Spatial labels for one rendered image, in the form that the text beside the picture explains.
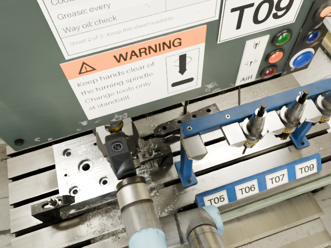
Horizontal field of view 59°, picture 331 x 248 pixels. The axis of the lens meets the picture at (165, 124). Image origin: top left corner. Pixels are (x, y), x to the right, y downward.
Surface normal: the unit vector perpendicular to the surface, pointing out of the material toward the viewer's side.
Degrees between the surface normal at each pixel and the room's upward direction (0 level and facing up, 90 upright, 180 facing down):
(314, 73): 24
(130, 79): 90
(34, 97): 90
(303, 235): 8
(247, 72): 90
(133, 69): 90
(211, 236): 41
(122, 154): 62
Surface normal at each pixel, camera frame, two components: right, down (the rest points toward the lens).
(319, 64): -0.43, -0.33
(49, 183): -0.04, -0.51
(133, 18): 0.31, 0.81
